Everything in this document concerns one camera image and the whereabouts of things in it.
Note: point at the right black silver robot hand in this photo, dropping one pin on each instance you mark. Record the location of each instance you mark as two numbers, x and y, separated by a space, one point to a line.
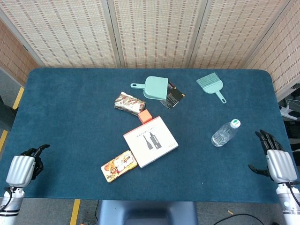
280 164

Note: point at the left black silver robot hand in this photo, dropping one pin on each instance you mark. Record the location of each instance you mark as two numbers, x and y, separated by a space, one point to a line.
21 167

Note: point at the transparent plastic water bottle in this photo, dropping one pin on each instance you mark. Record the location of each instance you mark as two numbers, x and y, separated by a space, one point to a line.
222 136

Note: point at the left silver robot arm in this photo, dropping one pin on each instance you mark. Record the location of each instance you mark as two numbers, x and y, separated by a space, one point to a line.
10 204

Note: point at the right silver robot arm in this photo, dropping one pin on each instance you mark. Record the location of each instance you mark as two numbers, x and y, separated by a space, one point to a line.
289 201

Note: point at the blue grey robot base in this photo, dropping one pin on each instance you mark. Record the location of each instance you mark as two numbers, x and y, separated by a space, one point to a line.
147 212

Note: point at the mint green hand brush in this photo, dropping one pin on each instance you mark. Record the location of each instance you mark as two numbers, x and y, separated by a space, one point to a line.
211 85

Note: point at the white power strip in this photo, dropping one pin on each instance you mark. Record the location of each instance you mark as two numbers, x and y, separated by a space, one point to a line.
289 112

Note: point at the black object beside table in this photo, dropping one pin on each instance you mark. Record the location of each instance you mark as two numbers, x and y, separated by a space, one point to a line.
5 114

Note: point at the blue table cloth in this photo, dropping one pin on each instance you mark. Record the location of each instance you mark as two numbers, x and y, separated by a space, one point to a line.
70 129

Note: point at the yellow biscuit pack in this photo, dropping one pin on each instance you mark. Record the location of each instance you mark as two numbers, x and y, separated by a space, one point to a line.
118 166

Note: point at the woven folding screen panel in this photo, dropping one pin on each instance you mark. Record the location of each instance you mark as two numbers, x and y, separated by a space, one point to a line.
234 32
157 32
279 61
11 56
65 32

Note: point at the black printed card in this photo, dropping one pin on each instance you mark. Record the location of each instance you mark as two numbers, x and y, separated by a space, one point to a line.
174 97

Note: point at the silver red snack pack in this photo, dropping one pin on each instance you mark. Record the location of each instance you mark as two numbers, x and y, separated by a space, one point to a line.
129 104

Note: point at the white flat product box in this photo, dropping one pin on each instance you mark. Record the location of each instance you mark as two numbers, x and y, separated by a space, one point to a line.
150 143

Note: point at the orange cube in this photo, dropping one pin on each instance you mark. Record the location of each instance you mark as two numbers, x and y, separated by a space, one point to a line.
144 116

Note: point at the mint green dustpan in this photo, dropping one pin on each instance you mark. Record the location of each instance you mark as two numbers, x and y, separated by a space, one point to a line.
155 87

